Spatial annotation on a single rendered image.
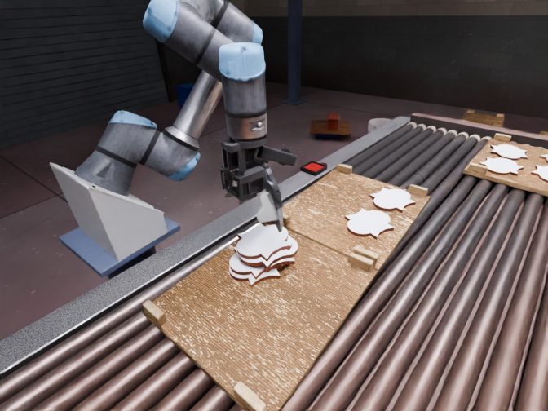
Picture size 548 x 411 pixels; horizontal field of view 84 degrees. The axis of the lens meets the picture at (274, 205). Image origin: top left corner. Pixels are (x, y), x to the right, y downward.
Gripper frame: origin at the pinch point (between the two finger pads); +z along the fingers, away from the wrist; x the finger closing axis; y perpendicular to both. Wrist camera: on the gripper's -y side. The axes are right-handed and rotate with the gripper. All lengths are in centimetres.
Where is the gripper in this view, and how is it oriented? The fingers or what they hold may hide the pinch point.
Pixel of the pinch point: (261, 216)
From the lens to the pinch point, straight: 70.4
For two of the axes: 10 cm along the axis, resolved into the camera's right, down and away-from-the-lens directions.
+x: 6.4, 4.1, -6.5
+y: -7.7, 3.7, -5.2
